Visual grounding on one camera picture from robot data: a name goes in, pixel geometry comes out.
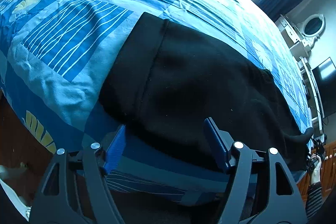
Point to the white dressing table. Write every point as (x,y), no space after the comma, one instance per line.
(296,43)

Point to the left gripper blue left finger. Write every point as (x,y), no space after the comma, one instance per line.
(114,144)

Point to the striped right sleeve forearm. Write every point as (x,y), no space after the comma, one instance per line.
(314,199)

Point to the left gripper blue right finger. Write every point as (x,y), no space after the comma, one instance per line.
(219,147)

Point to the white oval vanity mirror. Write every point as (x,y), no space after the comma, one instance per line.
(312,28)

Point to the black studded pants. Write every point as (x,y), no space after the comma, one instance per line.
(168,78)

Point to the blue patterned bed quilt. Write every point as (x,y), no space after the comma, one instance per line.
(56,55)

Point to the black flat television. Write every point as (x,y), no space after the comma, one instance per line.
(325,77)

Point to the white tv stand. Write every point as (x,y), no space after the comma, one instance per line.
(313,97)

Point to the wooden cabinet with white knobs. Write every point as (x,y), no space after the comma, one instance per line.
(327,174)

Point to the person's right hand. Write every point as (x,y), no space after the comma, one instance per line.
(315,175)

